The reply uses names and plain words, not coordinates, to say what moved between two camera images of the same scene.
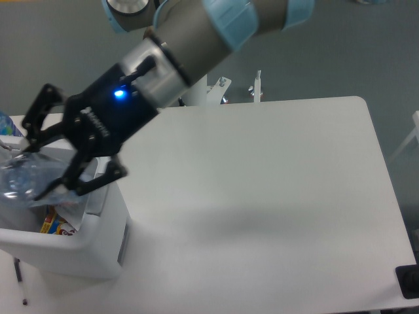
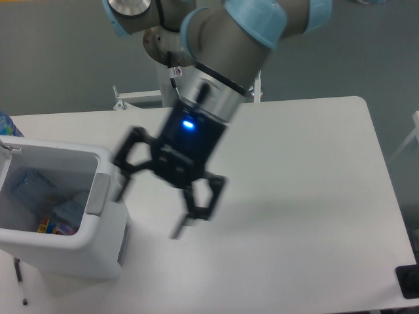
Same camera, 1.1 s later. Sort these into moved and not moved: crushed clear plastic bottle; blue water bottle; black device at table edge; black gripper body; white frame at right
Moved: crushed clear plastic bottle; black gripper body
Not moved: black device at table edge; white frame at right; blue water bottle
